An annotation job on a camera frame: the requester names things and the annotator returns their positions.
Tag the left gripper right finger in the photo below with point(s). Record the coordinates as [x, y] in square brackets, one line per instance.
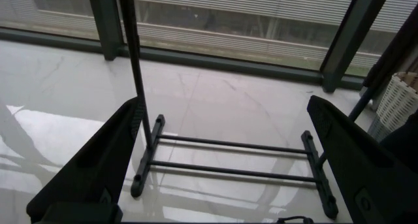
[359, 178]

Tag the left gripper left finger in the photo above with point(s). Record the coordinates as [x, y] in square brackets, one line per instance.
[91, 178]

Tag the white laundry basket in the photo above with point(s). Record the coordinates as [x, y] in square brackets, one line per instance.
[396, 100]

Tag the black clothes rack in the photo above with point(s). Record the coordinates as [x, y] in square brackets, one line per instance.
[135, 54]

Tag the window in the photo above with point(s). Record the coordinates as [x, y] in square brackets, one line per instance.
[228, 21]

